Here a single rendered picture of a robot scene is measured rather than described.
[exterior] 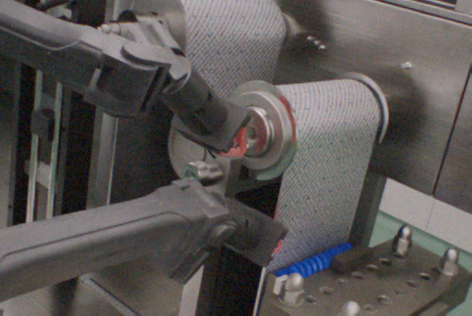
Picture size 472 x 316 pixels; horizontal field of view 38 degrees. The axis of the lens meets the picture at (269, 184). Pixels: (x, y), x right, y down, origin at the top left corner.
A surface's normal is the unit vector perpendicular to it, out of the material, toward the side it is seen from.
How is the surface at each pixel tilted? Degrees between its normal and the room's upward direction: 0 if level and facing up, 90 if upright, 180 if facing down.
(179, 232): 106
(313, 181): 90
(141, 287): 0
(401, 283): 0
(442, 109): 90
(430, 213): 90
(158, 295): 0
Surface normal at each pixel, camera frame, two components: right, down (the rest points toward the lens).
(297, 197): 0.74, 0.38
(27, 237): 0.53, -0.75
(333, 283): 0.19, -0.91
